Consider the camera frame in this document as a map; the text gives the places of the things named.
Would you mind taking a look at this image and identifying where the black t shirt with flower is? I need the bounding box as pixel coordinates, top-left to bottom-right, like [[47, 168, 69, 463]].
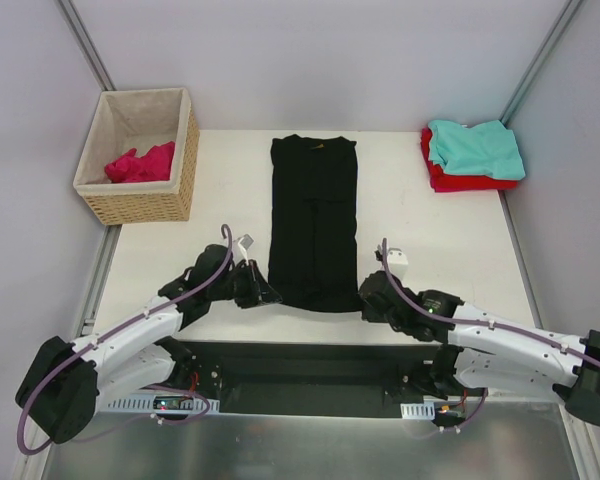
[[268, 135, 361, 313]]

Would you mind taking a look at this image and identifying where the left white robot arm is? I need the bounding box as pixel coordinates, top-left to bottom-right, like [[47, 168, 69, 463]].
[[15, 235, 282, 444]]

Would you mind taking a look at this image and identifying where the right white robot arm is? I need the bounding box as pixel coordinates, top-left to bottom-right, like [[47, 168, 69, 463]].
[[359, 271, 600, 427]]

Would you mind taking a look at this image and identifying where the red folded t shirt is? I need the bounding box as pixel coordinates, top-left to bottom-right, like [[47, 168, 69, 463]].
[[420, 127, 518, 193]]

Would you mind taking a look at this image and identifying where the magenta t shirt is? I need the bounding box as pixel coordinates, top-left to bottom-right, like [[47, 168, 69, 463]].
[[104, 141, 175, 184]]

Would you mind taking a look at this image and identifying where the wicker basket with liner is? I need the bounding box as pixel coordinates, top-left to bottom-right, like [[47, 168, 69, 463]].
[[73, 88, 200, 226]]

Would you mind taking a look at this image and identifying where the teal folded t shirt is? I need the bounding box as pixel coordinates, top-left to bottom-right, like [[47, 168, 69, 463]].
[[428, 120, 526, 181]]

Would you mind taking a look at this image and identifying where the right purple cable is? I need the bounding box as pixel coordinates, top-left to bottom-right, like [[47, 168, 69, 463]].
[[379, 237, 600, 435]]

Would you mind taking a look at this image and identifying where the purple cable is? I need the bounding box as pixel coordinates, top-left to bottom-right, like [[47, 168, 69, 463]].
[[17, 223, 234, 456], [379, 237, 600, 435]]

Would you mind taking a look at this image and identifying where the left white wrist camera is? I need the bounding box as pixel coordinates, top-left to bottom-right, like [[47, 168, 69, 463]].
[[232, 234, 254, 263]]

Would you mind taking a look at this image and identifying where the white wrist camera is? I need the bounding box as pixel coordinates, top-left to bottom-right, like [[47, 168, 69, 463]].
[[375, 246, 409, 283], [232, 234, 254, 263]]

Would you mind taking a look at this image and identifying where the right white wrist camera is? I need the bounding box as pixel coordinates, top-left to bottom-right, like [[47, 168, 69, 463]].
[[375, 246, 409, 283]]

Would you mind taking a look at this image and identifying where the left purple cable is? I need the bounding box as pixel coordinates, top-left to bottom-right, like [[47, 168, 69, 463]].
[[17, 223, 234, 456]]

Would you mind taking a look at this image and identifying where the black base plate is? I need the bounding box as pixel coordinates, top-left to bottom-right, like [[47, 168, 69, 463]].
[[149, 339, 499, 416]]

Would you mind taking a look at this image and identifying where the right grey cable duct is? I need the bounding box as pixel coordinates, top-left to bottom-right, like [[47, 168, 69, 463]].
[[400, 399, 469, 421]]

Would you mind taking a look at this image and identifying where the grey cable duct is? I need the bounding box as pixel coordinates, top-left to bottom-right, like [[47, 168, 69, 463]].
[[400, 399, 469, 421], [102, 393, 220, 415]]

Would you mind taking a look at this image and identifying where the aluminium rail frame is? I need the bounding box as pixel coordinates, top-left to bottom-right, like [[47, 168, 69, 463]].
[[487, 387, 564, 405]]

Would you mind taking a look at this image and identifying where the left grey cable duct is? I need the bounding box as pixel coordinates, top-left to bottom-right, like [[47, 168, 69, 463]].
[[102, 393, 220, 415]]

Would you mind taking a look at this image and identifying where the left corner aluminium post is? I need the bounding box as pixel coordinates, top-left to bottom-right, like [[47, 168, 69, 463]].
[[54, 0, 116, 91]]

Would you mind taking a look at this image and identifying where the corner aluminium post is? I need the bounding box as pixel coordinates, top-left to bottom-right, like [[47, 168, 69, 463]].
[[54, 0, 116, 91], [500, 0, 586, 126]]

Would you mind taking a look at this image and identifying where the right corner aluminium post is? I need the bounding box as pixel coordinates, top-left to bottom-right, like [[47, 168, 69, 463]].
[[500, 0, 586, 126]]

